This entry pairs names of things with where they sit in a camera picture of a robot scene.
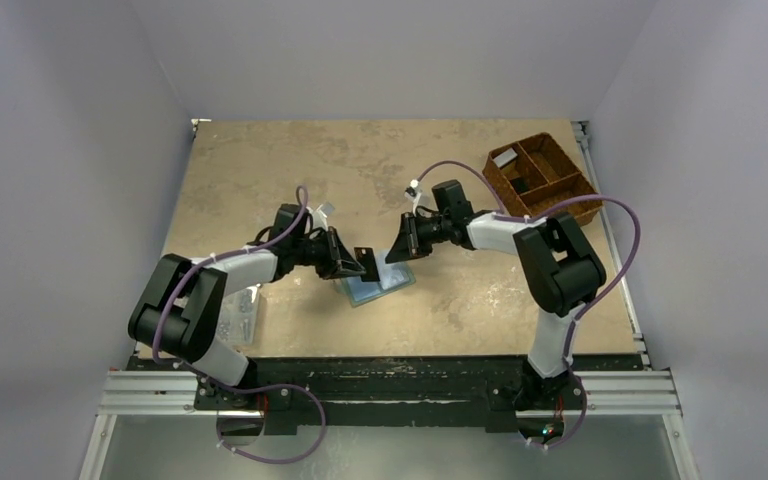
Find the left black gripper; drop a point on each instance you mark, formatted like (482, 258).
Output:
(344, 265)

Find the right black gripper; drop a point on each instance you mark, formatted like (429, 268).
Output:
(411, 233)

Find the black credit card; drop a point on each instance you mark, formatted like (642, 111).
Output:
(365, 256)

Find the green card holder wallet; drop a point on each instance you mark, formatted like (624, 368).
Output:
(393, 277)

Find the brown woven divided basket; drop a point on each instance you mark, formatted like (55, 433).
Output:
(542, 176)

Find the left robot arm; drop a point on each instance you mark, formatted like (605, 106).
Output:
(179, 309)

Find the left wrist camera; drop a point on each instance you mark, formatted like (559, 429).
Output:
(320, 215)

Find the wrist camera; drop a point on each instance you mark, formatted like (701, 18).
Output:
(320, 215)
(413, 191)

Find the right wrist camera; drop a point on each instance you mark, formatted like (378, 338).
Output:
(413, 191)

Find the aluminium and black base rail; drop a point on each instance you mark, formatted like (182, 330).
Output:
(490, 393)

